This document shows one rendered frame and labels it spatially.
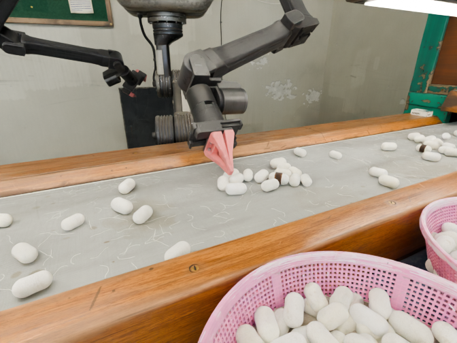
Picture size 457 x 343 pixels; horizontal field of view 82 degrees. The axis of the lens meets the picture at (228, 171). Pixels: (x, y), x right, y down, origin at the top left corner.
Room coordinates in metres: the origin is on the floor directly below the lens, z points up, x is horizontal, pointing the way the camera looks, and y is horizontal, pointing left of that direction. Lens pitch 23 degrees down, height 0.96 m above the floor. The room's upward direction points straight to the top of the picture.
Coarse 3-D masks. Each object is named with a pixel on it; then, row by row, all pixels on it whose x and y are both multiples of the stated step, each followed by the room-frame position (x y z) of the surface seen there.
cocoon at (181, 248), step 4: (176, 244) 0.25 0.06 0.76; (180, 244) 0.25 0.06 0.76; (184, 244) 0.25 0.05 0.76; (188, 244) 0.26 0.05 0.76; (172, 248) 0.24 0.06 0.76; (176, 248) 0.24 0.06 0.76; (180, 248) 0.24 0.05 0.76; (184, 248) 0.25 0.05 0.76; (188, 248) 0.25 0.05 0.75; (168, 252) 0.24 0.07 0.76; (172, 252) 0.24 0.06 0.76; (176, 252) 0.24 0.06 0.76; (180, 252) 0.24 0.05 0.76; (184, 252) 0.24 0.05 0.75; (188, 252) 0.25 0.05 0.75; (168, 256) 0.23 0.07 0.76; (172, 256) 0.23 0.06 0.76; (176, 256) 0.23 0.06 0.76
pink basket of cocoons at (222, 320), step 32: (288, 256) 0.22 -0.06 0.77; (320, 256) 0.22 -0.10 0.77; (352, 256) 0.22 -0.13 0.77; (256, 288) 0.19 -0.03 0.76; (288, 288) 0.20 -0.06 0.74; (352, 288) 0.21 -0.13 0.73; (384, 288) 0.20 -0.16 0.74; (448, 288) 0.18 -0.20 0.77; (224, 320) 0.16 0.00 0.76; (448, 320) 0.17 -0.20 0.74
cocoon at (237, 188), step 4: (228, 184) 0.41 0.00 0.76; (232, 184) 0.41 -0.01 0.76; (236, 184) 0.41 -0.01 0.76; (240, 184) 0.41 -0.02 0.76; (244, 184) 0.41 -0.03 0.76; (228, 188) 0.41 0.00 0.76; (232, 188) 0.40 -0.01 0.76; (236, 188) 0.40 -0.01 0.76; (240, 188) 0.41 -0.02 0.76; (244, 188) 0.41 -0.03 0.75; (228, 192) 0.40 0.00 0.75; (232, 192) 0.40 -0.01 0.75; (236, 192) 0.40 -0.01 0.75; (240, 192) 0.40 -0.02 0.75; (244, 192) 0.41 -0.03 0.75
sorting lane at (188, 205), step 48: (336, 144) 0.71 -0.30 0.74; (48, 192) 0.42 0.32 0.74; (96, 192) 0.42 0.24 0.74; (144, 192) 0.42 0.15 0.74; (192, 192) 0.42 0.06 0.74; (288, 192) 0.42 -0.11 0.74; (336, 192) 0.42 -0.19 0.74; (384, 192) 0.42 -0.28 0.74; (0, 240) 0.28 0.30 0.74; (48, 240) 0.28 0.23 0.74; (96, 240) 0.28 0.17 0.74; (144, 240) 0.28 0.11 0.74; (192, 240) 0.28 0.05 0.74; (0, 288) 0.21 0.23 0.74; (48, 288) 0.21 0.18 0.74
